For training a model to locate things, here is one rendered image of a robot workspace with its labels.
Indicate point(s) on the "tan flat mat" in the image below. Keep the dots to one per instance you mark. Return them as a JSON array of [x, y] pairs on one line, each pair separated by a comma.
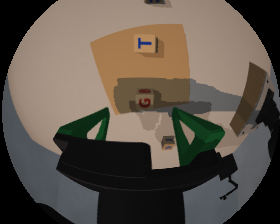
[[122, 71]]

